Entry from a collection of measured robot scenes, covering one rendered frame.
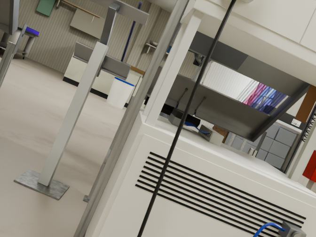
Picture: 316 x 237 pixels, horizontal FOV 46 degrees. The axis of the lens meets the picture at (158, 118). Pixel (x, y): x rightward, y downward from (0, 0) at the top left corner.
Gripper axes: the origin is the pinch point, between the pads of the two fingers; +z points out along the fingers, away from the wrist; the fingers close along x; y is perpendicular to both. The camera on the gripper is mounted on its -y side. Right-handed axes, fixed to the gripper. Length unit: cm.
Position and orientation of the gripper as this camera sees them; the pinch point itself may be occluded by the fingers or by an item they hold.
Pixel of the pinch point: (201, 64)
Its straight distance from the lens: 192.2
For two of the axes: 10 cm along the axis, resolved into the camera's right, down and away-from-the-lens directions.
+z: -1.8, 6.2, -7.7
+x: 9.1, 4.0, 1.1
